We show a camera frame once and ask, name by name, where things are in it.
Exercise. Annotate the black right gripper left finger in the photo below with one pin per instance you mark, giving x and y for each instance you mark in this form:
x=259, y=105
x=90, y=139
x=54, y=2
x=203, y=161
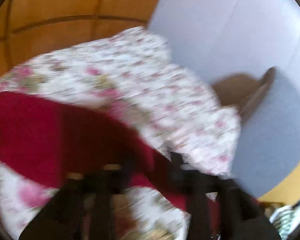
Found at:
x=62, y=217

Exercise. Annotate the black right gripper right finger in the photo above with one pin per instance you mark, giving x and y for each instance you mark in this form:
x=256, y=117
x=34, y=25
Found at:
x=219, y=208

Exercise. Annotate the dark red garment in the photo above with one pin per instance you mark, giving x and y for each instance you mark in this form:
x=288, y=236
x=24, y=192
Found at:
x=43, y=140

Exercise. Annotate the brown wooden object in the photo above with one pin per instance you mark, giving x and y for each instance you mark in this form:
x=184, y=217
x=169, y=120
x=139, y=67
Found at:
x=244, y=92

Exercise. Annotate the floral quilt bedspread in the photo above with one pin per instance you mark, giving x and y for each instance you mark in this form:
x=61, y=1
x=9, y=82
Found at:
x=129, y=76

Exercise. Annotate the wooden panelled wardrobe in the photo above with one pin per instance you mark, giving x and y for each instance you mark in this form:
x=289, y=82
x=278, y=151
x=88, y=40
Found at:
x=32, y=27

